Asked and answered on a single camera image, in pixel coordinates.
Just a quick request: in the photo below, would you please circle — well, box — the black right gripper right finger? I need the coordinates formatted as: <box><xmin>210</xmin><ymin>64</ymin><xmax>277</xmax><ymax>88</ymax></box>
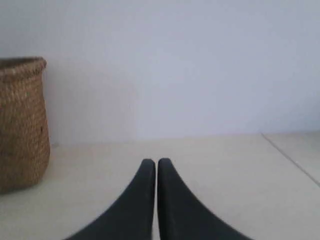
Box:
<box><xmin>157</xmin><ymin>158</ymin><xmax>249</xmax><ymax>240</ymax></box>

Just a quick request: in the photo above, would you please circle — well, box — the woven brown wicker basket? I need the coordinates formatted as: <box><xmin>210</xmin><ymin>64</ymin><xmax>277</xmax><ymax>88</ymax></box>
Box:
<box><xmin>0</xmin><ymin>56</ymin><xmax>51</xmax><ymax>195</ymax></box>

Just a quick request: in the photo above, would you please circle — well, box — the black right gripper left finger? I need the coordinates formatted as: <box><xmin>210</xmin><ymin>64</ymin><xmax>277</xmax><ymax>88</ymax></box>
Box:
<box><xmin>68</xmin><ymin>159</ymin><xmax>156</xmax><ymax>240</ymax></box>

